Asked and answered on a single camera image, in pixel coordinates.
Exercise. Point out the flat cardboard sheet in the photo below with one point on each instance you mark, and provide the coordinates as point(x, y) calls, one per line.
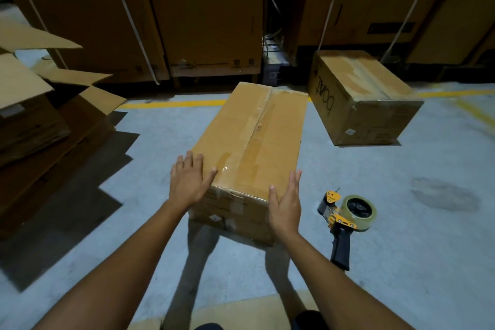
point(239, 314)

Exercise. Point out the person's left little finger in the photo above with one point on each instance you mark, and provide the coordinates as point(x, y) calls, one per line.
point(173, 174)

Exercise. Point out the taped plain cardboard box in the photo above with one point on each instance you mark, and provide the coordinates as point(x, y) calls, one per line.
point(255, 136)

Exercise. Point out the person's right thumb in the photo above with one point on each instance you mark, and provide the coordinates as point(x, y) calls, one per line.
point(273, 197)

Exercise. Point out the person's left forearm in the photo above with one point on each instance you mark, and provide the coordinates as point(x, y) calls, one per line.
point(116, 275)

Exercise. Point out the person's right forearm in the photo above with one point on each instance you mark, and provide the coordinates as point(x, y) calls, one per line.
point(336, 287)

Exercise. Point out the person's left hand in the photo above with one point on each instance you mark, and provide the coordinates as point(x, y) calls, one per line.
point(187, 186)

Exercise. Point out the clear packing tape roll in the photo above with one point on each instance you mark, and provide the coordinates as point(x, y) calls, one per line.
point(359, 211)

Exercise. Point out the printed taped cardboard box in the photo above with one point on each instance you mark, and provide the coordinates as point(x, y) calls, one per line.
point(363, 97)

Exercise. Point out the person's left middle finger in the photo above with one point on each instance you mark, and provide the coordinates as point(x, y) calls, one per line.
point(189, 161)

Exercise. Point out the person's right hand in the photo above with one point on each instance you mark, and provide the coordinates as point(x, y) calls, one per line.
point(285, 217)

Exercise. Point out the yellow black tape dispenser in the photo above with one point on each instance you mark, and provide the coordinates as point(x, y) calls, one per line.
point(340, 242)

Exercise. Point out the person's dark trousers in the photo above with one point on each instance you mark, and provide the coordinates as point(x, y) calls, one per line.
point(309, 322)

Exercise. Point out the person's left thumb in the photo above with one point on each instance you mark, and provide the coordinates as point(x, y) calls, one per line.
point(210, 179)

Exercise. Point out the open cardboard box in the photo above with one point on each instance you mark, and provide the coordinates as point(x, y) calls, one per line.
point(23, 117)
point(65, 148)

